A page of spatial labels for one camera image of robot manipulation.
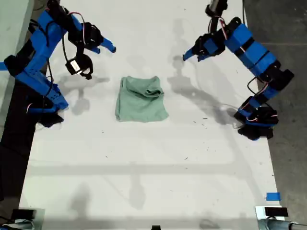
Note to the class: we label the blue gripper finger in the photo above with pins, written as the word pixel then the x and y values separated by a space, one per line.
pixel 202 57
pixel 109 45
pixel 96 49
pixel 192 52

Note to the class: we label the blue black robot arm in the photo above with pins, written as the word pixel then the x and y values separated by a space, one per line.
pixel 256 52
pixel 38 60

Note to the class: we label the small black box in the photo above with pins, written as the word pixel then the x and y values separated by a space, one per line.
pixel 275 212
pixel 23 213

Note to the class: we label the black tripod leg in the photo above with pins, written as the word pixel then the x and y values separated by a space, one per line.
pixel 32 24

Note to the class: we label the pale grey side table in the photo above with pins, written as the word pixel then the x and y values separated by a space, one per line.
pixel 12 28

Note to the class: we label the blue tape strip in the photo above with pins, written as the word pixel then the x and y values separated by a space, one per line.
pixel 273 196
pixel 2 65

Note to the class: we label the pale green T-shirt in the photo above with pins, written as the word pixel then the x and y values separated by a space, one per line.
pixel 139 105

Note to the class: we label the black grey camera box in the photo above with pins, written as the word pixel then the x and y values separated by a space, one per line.
pixel 217 7

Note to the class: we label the small black object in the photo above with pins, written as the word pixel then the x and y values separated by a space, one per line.
pixel 156 227

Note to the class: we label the black camera stalk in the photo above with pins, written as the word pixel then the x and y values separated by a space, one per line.
pixel 79 50
pixel 212 24

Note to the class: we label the grey metal tube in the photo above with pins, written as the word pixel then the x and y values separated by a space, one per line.
pixel 16 226
pixel 278 225

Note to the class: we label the black camera box white label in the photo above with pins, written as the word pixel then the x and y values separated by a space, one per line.
pixel 75 65

